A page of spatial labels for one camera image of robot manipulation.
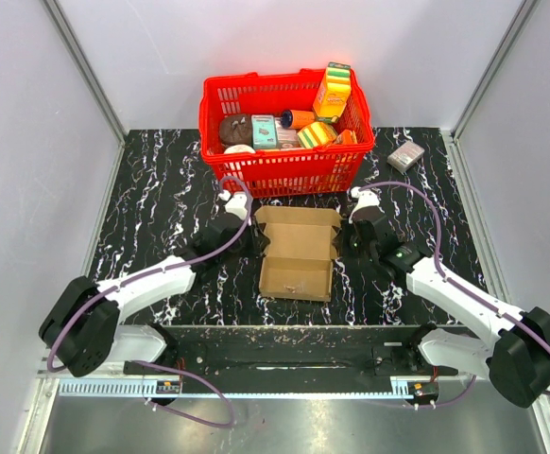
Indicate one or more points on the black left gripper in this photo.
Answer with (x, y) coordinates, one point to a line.
(259, 242)

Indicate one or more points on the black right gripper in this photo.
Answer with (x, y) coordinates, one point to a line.
(339, 243)

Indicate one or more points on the brown cardboard box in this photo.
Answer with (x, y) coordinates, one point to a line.
(300, 251)

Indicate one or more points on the small clear plastic packet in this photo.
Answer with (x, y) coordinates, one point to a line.
(297, 287)

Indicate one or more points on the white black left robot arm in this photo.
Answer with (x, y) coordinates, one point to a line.
(86, 328)

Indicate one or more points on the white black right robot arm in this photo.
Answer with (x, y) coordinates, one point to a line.
(508, 346)

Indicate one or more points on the pink small food box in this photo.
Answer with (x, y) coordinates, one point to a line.
(286, 138)

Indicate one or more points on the teal small carton box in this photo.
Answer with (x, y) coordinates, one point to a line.
(264, 134)

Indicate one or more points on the tall orange sponge box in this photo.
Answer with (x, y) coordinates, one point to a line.
(333, 93)

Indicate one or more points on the red plastic shopping basket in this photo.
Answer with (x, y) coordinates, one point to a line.
(282, 171)

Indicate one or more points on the white round lid container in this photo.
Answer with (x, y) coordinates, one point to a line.
(241, 148)

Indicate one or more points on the orange snack packet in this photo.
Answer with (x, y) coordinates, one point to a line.
(346, 137)

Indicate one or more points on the yellow green sponge pack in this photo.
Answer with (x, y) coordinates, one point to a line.
(316, 134)

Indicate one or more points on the white wrapped tissue pack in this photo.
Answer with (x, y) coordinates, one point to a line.
(405, 156)

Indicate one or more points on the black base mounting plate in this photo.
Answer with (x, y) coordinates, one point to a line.
(376, 350)

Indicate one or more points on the brown round chocolate cake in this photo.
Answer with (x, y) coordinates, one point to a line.
(236, 129)

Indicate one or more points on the orange cylindrical can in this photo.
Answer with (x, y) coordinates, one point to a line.
(297, 119)

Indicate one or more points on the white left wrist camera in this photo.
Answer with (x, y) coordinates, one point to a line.
(237, 204)

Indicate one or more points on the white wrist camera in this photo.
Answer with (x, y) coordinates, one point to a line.
(237, 204)
(367, 207)

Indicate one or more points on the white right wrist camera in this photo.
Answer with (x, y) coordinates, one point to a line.
(367, 207)

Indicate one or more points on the aluminium frame rail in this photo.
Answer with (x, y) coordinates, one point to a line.
(162, 381)

